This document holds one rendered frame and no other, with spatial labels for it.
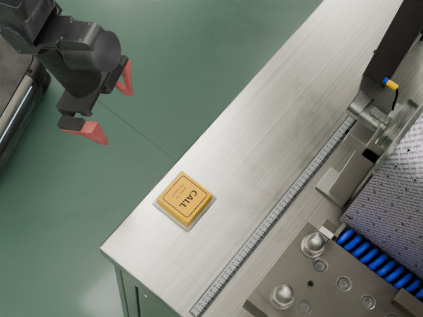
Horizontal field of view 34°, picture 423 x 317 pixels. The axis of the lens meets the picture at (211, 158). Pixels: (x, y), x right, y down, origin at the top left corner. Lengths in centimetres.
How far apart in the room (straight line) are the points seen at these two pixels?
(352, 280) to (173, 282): 30
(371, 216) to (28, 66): 134
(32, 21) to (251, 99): 53
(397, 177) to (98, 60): 42
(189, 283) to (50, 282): 100
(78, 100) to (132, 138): 122
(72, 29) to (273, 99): 50
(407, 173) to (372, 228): 19
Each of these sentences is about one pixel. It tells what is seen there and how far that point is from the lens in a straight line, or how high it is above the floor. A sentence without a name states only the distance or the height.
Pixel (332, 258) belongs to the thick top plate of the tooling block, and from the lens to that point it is 110.
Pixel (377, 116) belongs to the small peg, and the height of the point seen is 127.
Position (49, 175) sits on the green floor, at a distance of 224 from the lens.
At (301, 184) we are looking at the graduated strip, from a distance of 127.
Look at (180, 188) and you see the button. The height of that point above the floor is 92.
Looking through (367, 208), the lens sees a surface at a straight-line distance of 104.
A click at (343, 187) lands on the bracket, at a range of 122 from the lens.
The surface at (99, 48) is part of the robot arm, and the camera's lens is 95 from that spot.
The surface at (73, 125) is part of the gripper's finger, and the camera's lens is 107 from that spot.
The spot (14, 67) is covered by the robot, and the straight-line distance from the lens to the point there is 215.
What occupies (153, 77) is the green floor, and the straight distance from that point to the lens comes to 238.
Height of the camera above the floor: 206
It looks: 66 degrees down
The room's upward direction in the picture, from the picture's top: 11 degrees clockwise
